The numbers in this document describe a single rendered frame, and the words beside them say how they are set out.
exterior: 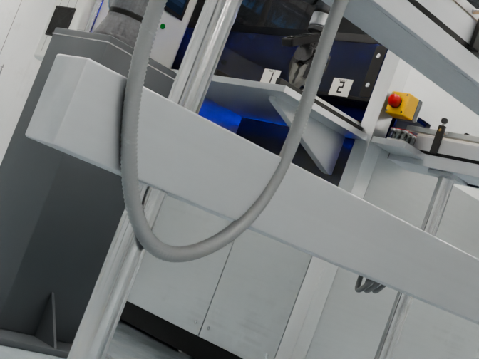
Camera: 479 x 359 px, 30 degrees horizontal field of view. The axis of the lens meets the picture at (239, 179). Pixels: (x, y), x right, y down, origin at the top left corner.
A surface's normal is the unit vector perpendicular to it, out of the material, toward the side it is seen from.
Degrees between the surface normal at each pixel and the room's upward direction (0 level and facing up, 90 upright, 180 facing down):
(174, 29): 90
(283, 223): 90
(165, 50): 90
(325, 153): 90
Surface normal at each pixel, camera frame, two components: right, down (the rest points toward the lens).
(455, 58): 0.66, 0.18
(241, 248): -0.67, -0.32
